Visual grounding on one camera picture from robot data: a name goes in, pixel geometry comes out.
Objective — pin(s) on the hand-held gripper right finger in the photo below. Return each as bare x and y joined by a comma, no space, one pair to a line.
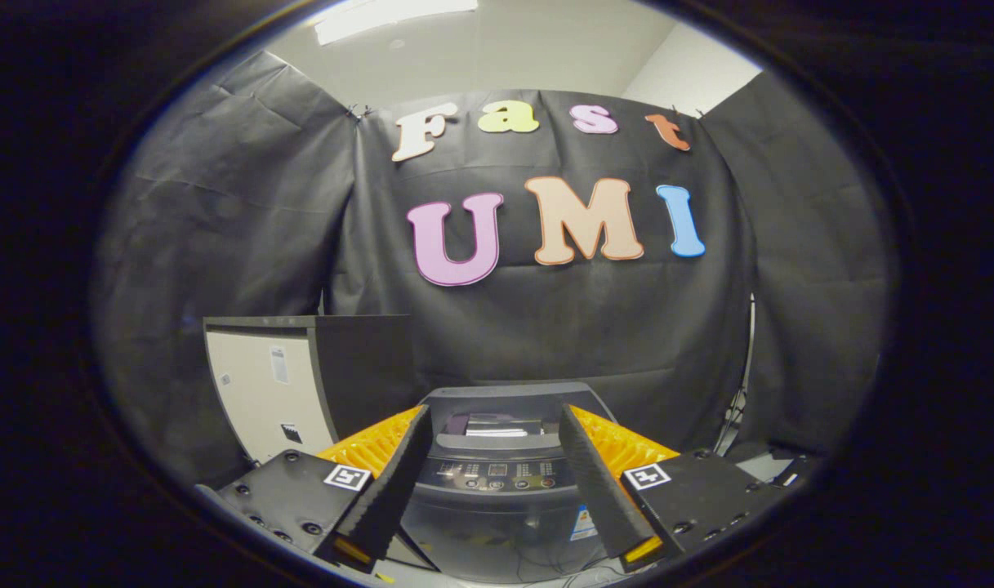
603,490

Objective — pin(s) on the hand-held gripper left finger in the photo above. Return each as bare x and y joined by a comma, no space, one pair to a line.
386,490

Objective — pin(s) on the dark grey washing machine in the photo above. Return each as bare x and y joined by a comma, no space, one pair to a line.
496,527

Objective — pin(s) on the dark cabinet with beige door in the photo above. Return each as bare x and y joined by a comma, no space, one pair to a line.
260,384

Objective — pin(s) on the black box on floor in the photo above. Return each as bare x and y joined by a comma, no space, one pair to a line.
778,465

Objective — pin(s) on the black backdrop cloth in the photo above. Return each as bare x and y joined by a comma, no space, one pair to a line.
235,245

